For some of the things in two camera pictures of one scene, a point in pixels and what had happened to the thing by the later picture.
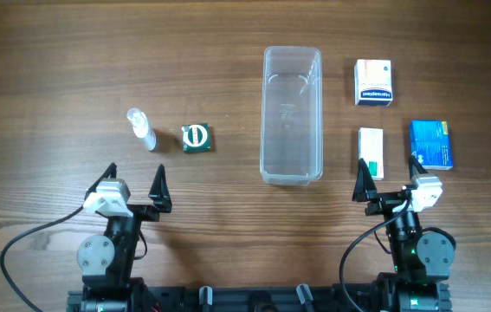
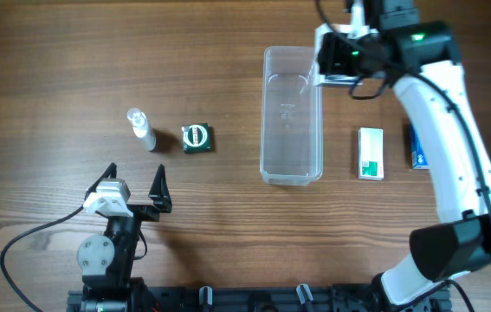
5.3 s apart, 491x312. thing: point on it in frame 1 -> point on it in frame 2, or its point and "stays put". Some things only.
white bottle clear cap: x=142 y=128 stays put
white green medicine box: x=371 y=149 stays put
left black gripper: x=139 y=210 stays put
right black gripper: x=387 y=204 -> x=329 y=56
